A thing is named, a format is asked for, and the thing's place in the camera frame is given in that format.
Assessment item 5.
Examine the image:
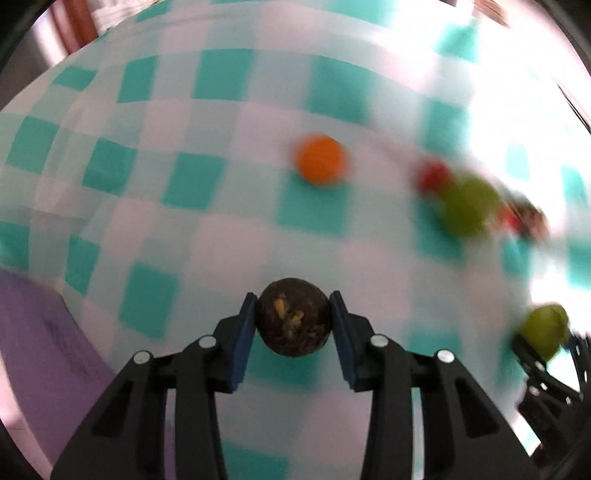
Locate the teal white checkered tablecloth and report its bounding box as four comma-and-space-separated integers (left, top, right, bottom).
0, 0, 591, 480

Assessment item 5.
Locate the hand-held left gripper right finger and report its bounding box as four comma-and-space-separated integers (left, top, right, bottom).
329, 291, 539, 480

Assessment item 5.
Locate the purple cardboard box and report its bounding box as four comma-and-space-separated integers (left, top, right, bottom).
0, 268, 178, 480

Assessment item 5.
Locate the wooden cabinet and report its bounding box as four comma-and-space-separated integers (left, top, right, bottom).
462, 0, 513, 28

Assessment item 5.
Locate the orange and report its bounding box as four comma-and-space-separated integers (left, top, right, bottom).
292, 134, 352, 186

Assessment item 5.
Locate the dark brown round fruit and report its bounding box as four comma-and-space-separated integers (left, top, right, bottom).
255, 278, 333, 357
517, 198, 550, 241

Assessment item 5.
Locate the green tomato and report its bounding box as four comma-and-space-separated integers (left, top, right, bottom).
441, 178, 502, 238
519, 303, 571, 363

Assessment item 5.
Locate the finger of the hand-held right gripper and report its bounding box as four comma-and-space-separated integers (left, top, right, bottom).
512, 335, 561, 444
561, 332, 591, 407

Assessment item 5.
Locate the stainless steel refrigerator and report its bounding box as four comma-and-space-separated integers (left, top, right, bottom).
0, 18, 65, 112

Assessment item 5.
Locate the red cherry tomato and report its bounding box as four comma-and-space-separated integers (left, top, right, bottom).
418, 159, 455, 197
499, 205, 525, 234

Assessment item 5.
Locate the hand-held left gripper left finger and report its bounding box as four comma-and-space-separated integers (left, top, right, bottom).
50, 292, 257, 480

